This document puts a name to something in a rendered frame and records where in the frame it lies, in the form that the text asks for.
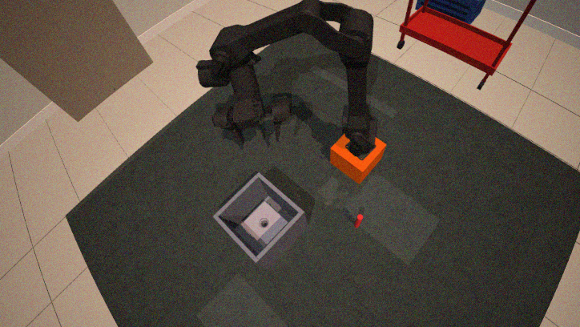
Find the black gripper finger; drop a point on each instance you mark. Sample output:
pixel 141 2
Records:
pixel 277 123
pixel 235 131

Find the red peg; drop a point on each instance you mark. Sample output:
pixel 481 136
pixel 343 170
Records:
pixel 358 221

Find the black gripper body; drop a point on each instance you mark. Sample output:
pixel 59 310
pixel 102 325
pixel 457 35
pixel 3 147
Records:
pixel 281 108

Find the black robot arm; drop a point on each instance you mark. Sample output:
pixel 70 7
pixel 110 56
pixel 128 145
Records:
pixel 233 58

